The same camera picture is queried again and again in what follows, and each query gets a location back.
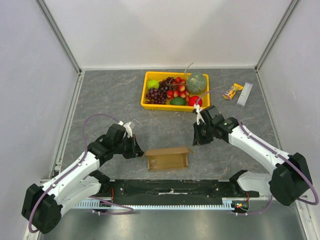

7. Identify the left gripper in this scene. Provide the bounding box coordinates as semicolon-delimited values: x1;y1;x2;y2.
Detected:
113;134;145;159

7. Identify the brown cardboard box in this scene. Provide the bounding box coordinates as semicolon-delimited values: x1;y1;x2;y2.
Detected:
143;146;194;172

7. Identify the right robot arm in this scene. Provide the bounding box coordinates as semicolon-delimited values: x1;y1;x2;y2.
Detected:
192;104;319;206

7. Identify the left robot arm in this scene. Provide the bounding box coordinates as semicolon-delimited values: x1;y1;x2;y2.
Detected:
21;121;144;234

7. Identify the grey slim box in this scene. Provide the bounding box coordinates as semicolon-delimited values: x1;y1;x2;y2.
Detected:
236;82;253;109

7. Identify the red tomato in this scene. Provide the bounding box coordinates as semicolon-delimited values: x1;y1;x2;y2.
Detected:
188;95;203;107

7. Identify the green avocado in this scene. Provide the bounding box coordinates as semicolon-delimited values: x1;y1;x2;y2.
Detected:
170;97;187;106

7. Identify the red strawberry cluster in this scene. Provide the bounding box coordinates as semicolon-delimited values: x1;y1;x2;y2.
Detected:
164;76;190;99

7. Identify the yellow candy bar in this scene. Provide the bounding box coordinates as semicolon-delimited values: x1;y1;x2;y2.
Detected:
222;83;244;101

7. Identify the green netted melon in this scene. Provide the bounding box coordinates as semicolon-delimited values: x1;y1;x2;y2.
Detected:
184;63;207;95

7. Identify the purple grape bunch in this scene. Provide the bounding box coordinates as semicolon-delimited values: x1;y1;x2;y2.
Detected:
145;79;170;105

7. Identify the green apple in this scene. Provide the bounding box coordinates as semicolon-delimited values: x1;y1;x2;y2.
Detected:
146;79;160;89

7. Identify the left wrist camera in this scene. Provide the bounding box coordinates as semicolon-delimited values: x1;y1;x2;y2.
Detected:
117;121;135;138

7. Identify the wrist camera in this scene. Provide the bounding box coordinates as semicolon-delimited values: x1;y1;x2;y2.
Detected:
117;121;135;138
193;104;205;125

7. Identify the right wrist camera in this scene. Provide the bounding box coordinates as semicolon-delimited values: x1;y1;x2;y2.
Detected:
193;104;205;125

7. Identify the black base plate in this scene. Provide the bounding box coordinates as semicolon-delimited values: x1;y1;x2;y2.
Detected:
96;179;260;206

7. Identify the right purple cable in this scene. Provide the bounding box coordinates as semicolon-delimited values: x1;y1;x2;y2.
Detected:
194;89;320;216

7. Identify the purple cable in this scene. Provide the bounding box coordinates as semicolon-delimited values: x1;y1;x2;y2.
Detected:
28;113;135;234
194;89;320;216

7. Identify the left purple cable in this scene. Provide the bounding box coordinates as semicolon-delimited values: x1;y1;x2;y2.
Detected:
28;113;135;234

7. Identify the slotted cable duct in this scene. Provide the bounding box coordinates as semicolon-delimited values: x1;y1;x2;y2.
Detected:
72;198;245;211

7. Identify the right aluminium frame post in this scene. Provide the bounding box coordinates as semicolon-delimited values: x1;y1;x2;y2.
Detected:
254;0;300;73

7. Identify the aluminium frame post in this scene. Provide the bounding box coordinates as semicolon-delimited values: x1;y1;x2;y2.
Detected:
254;0;300;73
35;0;82;74

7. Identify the left aluminium frame post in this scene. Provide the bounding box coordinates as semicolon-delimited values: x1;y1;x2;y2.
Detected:
35;0;82;74

